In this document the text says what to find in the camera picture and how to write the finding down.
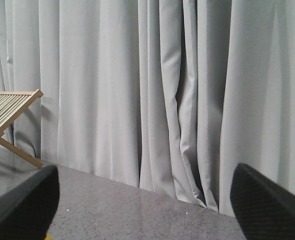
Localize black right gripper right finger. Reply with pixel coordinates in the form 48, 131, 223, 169
230, 163, 295, 240

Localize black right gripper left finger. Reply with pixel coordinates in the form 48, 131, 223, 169
0, 165, 60, 240

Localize yellow lemon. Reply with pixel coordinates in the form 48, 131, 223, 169
44, 233, 52, 240

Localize wooden folding rack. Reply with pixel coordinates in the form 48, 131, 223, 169
0, 89, 43, 169

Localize grey curtain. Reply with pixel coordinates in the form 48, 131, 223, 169
0, 0, 295, 216

